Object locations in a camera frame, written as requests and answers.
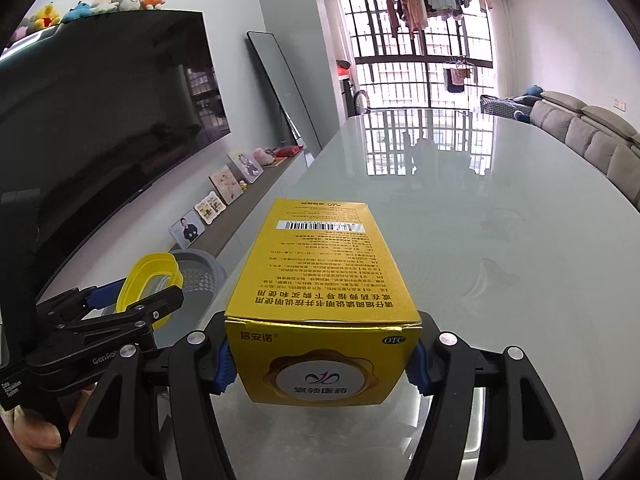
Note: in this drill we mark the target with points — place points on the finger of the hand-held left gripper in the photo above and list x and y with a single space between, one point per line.
155 310
107 295

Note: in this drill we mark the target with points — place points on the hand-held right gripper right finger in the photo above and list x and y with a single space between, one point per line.
417 365

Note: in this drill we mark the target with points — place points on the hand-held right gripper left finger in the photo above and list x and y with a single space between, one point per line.
222 365

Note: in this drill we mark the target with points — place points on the grey perforated plastic basket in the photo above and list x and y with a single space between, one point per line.
205 272

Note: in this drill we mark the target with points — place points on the yellow cardboard box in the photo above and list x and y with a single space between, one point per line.
320 270

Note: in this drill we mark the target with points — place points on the person's left hand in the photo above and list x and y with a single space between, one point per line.
35 435

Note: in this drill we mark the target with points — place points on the row of photo frames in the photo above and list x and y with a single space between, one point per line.
255 195

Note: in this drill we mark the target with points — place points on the black flat television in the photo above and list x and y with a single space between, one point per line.
100 110

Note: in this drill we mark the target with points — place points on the tall leaning mirror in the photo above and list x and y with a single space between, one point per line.
280 85

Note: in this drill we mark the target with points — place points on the checked blanket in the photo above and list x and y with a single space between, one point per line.
502 107

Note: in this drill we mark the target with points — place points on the white washing machine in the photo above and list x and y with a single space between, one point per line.
357 100

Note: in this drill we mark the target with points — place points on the small clothes hanger rack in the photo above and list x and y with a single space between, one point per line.
457 77

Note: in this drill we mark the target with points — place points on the grey sofa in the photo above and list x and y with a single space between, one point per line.
590 130

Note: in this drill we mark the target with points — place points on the row of plush toys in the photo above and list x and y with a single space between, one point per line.
125 0

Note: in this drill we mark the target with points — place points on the blue cushion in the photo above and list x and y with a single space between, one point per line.
532 91

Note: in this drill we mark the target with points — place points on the black window grille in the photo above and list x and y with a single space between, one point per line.
400 61

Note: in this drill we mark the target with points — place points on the red container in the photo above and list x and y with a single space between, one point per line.
343 68

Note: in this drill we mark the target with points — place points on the white curtain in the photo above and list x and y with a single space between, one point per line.
332 50

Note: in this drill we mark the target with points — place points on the hanging clothes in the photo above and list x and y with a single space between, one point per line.
415 5

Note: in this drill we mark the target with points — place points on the portrait photo frame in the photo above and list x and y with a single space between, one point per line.
187 230

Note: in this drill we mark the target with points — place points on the scalloped photo frame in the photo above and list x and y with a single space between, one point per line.
210 208

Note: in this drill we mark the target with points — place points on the white photo frame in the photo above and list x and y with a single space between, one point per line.
246 166
225 185

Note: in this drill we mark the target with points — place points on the white wall socket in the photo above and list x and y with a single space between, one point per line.
620 105

